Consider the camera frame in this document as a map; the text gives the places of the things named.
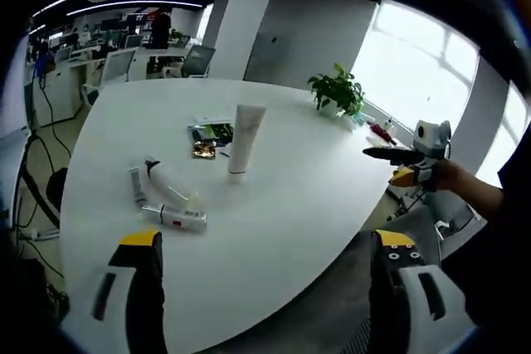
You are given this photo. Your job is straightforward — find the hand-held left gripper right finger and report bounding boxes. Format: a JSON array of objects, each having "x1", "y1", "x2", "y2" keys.
[{"x1": 368, "y1": 229, "x2": 478, "y2": 354}]

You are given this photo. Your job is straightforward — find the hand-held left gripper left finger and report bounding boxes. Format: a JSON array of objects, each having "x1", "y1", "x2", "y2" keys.
[{"x1": 61, "y1": 229, "x2": 167, "y2": 354}]

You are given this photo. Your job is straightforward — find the small grey skincare tube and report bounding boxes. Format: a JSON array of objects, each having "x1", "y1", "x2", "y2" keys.
[{"x1": 128, "y1": 167, "x2": 147, "y2": 206}]

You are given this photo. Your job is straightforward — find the white red-collared skincare pump bottle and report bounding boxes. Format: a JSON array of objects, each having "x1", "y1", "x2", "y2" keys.
[{"x1": 143, "y1": 154, "x2": 204, "y2": 211}]

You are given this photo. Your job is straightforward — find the tall white skincare tube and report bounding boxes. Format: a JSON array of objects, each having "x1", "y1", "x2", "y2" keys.
[{"x1": 227, "y1": 104, "x2": 267, "y2": 184}]

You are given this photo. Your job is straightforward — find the gold foil skincare sachet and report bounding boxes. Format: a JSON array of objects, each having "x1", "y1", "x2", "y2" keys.
[{"x1": 191, "y1": 141, "x2": 218, "y2": 160}]

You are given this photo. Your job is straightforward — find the green black skincare sachet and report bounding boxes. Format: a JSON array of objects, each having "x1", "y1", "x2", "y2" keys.
[{"x1": 187, "y1": 121, "x2": 236, "y2": 142}]

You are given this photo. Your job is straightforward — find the person's right hand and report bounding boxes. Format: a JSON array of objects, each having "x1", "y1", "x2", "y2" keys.
[{"x1": 431, "y1": 159, "x2": 472, "y2": 192}]

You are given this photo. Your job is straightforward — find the red item on sill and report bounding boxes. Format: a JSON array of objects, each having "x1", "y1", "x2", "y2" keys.
[{"x1": 368, "y1": 120, "x2": 398, "y2": 144}]

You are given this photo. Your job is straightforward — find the white chair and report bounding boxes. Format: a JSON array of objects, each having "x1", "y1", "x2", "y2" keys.
[{"x1": 433, "y1": 204, "x2": 489, "y2": 243}]

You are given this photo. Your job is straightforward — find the bright window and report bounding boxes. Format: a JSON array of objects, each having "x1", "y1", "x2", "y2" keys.
[{"x1": 350, "y1": 0, "x2": 531, "y2": 193}]

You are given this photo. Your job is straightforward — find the potted green plant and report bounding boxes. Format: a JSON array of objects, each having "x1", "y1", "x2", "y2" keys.
[{"x1": 307, "y1": 62, "x2": 367, "y2": 119}]

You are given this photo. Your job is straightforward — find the person's black clothing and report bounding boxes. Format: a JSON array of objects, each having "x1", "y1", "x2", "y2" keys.
[{"x1": 439, "y1": 150, "x2": 531, "y2": 330}]

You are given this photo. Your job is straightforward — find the white floor power strip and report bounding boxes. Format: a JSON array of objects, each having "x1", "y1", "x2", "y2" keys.
[{"x1": 18, "y1": 227, "x2": 61, "y2": 242}]

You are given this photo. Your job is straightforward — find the black stool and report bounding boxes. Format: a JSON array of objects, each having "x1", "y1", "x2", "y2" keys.
[{"x1": 45, "y1": 167, "x2": 70, "y2": 216}]

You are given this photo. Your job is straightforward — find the grey office chair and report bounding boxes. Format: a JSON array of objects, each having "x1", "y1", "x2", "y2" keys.
[{"x1": 181, "y1": 45, "x2": 217, "y2": 80}]

